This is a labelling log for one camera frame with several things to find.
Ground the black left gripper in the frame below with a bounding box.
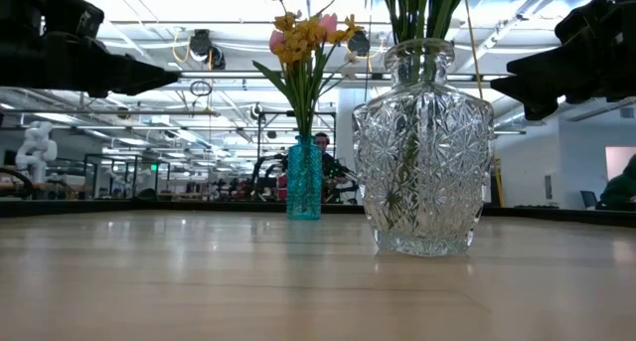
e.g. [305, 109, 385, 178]
[0, 32, 180, 98]

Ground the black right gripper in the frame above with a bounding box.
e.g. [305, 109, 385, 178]
[490, 0, 636, 122]

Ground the red artificial tulip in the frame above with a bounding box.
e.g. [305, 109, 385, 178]
[431, 0, 468, 42]

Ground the clear crystal glass vase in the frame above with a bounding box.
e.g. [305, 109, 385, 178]
[352, 37, 496, 257]

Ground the teal glass vase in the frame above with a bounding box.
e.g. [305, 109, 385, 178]
[286, 135, 324, 222]

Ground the black metal rack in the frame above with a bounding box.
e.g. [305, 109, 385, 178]
[82, 153, 173, 201]

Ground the dark office chair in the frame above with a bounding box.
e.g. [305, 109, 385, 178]
[579, 190, 601, 211]

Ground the person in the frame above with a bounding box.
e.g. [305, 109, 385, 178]
[313, 131, 349, 203]
[598, 154, 636, 212]

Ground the black ceiling cable reel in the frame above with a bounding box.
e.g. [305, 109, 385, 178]
[188, 29, 215, 62]
[347, 30, 372, 58]

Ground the yellow hanging cable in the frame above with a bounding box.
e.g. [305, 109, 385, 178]
[464, 0, 506, 208]

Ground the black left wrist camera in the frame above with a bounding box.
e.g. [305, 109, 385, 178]
[47, 0, 105, 39]

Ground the black aluminium table frame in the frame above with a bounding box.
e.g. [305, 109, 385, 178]
[0, 199, 636, 228]

